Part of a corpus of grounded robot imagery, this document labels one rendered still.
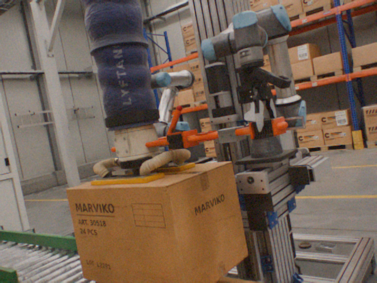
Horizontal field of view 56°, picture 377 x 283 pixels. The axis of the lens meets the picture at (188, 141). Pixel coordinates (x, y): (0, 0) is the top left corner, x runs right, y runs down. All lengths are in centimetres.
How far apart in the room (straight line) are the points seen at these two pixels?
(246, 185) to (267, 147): 20
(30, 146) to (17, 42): 309
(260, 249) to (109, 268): 86
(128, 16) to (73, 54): 1150
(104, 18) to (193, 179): 69
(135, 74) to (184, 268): 73
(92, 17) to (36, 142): 1016
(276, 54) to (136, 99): 63
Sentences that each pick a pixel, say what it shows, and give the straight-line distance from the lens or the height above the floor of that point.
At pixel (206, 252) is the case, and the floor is 80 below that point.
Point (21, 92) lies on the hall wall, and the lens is 1158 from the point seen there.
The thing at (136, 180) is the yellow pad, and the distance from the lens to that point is 130.
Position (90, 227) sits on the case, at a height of 91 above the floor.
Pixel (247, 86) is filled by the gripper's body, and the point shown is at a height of 134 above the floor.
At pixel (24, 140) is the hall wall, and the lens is 1135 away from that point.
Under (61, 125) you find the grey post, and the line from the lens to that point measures 485.
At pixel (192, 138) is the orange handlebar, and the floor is 120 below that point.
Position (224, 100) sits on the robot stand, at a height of 133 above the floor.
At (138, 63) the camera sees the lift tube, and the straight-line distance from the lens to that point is 143.
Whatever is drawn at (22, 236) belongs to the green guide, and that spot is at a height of 61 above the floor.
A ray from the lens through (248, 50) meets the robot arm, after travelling 110.
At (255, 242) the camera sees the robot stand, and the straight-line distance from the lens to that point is 197.
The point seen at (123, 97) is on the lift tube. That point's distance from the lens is 138.
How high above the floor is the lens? 127
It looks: 3 degrees down
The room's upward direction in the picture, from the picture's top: 10 degrees counter-clockwise
